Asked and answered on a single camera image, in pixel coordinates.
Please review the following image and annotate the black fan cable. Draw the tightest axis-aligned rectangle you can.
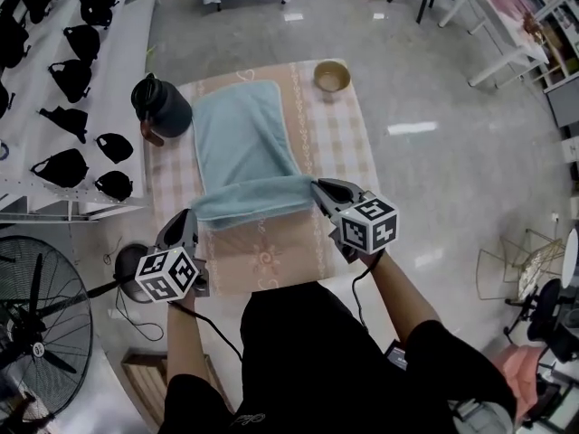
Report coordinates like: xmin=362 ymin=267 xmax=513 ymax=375
xmin=115 ymin=287 xmax=164 ymax=343

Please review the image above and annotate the dried flower bouquet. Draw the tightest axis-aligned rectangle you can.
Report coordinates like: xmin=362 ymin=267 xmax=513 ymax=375
xmin=519 ymin=9 xmax=546 ymax=44

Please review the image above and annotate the person's black shirt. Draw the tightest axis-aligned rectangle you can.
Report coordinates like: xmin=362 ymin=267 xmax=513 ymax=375
xmin=157 ymin=281 xmax=517 ymax=434

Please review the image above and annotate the dark jug with brown handle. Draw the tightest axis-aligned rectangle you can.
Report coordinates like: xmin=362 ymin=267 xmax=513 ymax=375
xmin=129 ymin=72 xmax=194 ymax=147

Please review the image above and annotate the person's left forearm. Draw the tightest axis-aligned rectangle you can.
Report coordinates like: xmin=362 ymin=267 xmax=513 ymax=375
xmin=166 ymin=294 xmax=214 ymax=379

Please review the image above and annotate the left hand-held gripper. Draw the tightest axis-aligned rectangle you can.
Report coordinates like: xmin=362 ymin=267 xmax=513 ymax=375
xmin=134 ymin=208 xmax=212 ymax=305

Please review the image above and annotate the white metal shelf rack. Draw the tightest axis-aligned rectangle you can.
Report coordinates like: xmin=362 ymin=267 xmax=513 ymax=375
xmin=0 ymin=0 xmax=157 ymax=223

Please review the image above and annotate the light blue towel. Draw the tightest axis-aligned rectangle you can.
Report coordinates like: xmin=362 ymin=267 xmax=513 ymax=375
xmin=188 ymin=79 xmax=316 ymax=232

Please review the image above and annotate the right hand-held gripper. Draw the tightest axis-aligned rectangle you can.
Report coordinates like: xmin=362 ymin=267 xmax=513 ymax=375
xmin=308 ymin=177 xmax=400 ymax=264

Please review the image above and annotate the row of black bags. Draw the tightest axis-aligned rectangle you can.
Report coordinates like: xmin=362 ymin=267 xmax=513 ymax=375
xmin=0 ymin=0 xmax=135 ymax=203

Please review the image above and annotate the black office chair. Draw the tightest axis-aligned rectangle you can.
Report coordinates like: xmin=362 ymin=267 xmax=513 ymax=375
xmin=502 ymin=278 xmax=579 ymax=363

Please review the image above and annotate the round white side table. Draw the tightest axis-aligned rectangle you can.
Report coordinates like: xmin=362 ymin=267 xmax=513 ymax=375
xmin=560 ymin=228 xmax=579 ymax=288

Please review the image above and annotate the wooden bowl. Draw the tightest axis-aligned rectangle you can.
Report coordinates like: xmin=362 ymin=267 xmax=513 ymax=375
xmin=313 ymin=60 xmax=353 ymax=93

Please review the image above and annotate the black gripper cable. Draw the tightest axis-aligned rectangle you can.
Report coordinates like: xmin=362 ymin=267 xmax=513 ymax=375
xmin=180 ymin=305 xmax=243 ymax=361
xmin=351 ymin=250 xmax=385 ymax=329

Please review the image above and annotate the wooden crate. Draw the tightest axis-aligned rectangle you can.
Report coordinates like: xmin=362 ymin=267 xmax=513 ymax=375
xmin=120 ymin=353 xmax=236 ymax=429

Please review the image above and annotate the grey refrigerator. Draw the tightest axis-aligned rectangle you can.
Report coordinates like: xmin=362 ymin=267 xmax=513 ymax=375
xmin=545 ymin=72 xmax=579 ymax=128

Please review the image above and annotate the black standing fan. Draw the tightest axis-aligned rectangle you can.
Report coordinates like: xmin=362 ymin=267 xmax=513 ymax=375
xmin=0 ymin=235 xmax=153 ymax=424

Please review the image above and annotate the person's right forearm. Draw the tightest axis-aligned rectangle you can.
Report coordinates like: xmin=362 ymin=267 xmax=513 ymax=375
xmin=359 ymin=249 xmax=442 ymax=347

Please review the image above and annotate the black screen device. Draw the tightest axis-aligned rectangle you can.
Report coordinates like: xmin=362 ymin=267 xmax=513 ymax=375
xmin=384 ymin=339 xmax=411 ymax=373

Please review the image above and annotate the pink cloth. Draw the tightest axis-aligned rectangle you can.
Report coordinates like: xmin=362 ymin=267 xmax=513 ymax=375
xmin=492 ymin=344 xmax=548 ymax=420

